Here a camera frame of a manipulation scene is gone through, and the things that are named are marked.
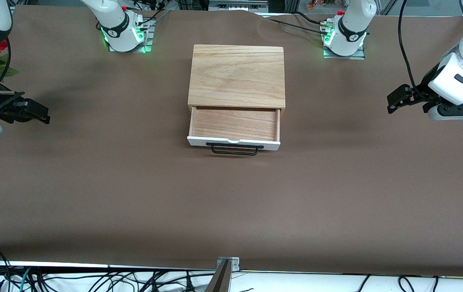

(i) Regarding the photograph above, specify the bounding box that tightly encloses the black metal drawer handle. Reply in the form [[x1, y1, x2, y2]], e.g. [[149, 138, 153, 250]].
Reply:
[[206, 142, 264, 156]]

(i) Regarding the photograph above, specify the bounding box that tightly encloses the light wooden drawer cabinet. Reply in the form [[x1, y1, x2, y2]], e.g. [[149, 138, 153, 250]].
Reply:
[[187, 44, 287, 113]]

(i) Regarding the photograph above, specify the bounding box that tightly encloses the grey power strip box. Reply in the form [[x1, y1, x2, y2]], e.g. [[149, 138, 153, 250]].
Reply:
[[209, 0, 269, 13]]

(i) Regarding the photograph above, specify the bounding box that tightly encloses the brown table cover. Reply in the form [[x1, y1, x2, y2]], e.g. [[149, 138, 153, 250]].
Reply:
[[0, 5, 463, 278]]

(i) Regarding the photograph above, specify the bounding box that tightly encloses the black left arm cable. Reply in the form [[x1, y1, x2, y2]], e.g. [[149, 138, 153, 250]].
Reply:
[[397, 0, 423, 89]]

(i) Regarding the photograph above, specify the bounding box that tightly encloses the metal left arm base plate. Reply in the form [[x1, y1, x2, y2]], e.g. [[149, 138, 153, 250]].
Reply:
[[322, 45, 366, 60]]

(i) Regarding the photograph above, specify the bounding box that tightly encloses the black cable on table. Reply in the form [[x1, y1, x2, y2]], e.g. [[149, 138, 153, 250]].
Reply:
[[256, 11, 329, 26], [270, 18, 329, 32]]

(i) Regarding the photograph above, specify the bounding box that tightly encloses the teal cable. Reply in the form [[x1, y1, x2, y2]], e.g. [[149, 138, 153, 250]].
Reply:
[[19, 267, 32, 292]]

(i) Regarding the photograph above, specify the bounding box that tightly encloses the black tangled cable bundle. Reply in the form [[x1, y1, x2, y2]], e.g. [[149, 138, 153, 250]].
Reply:
[[0, 266, 216, 292]]

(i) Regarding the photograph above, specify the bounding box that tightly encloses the aluminium camera mount post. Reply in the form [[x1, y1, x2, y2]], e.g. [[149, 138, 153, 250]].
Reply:
[[205, 256, 240, 292]]

